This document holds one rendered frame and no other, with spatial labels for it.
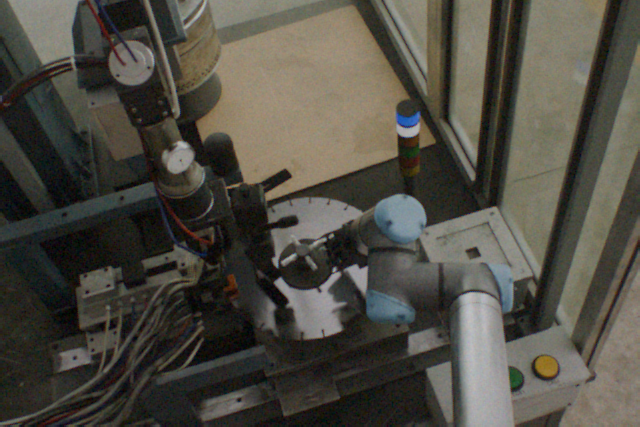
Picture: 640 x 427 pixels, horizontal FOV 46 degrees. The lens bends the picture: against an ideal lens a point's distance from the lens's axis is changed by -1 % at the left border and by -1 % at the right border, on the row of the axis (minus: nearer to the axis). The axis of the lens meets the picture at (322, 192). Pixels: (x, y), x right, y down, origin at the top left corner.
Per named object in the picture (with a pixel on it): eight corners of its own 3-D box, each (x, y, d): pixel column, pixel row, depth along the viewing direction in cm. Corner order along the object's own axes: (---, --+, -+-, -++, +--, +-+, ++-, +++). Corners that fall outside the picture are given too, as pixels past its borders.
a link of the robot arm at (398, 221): (381, 242, 112) (382, 187, 114) (356, 255, 122) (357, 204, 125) (429, 247, 114) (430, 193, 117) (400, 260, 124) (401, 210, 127)
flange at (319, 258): (300, 232, 156) (298, 225, 154) (344, 256, 151) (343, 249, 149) (267, 271, 151) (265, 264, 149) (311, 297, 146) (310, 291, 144)
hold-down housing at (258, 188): (278, 239, 141) (259, 172, 125) (280, 260, 138) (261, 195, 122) (248, 244, 140) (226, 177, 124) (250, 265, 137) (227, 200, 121)
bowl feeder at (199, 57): (223, 48, 222) (194, -55, 193) (245, 121, 204) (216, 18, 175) (121, 77, 219) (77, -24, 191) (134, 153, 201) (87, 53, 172)
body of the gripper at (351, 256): (314, 238, 138) (335, 224, 127) (354, 223, 141) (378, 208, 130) (330, 277, 137) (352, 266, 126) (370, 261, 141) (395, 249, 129)
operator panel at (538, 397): (552, 356, 155) (563, 323, 143) (577, 405, 149) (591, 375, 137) (424, 398, 153) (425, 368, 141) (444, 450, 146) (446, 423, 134)
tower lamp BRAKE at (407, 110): (414, 107, 149) (414, 96, 147) (422, 123, 146) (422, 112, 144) (393, 113, 149) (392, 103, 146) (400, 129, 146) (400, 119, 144)
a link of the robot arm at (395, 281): (438, 320, 111) (439, 247, 114) (362, 318, 112) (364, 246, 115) (437, 326, 118) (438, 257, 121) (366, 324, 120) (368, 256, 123)
